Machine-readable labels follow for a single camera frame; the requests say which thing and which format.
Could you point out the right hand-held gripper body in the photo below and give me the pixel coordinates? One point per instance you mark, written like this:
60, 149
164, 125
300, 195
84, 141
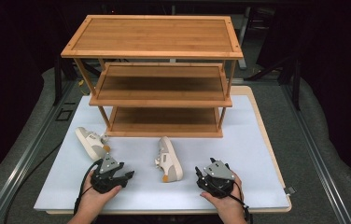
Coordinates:
218, 172

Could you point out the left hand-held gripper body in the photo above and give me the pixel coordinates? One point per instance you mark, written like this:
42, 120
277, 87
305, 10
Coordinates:
108, 165

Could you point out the white grey sneaker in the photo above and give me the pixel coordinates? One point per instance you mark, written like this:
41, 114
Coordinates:
170, 161
90, 141

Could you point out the wooden three-tier shoe rack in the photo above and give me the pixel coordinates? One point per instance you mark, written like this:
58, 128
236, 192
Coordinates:
151, 35

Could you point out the person's right hand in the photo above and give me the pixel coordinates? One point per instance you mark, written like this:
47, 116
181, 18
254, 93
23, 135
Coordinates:
231, 205

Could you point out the person's left hand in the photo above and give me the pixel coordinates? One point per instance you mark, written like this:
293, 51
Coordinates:
91, 202

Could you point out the white table mat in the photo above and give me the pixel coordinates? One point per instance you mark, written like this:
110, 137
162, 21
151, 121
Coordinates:
139, 193

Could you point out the small grey clip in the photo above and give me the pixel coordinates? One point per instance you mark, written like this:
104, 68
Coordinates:
289, 190

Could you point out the small yellow tag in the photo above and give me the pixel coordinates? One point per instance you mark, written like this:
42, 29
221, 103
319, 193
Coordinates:
81, 83

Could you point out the white table leg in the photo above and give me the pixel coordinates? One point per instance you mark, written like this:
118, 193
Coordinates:
243, 37

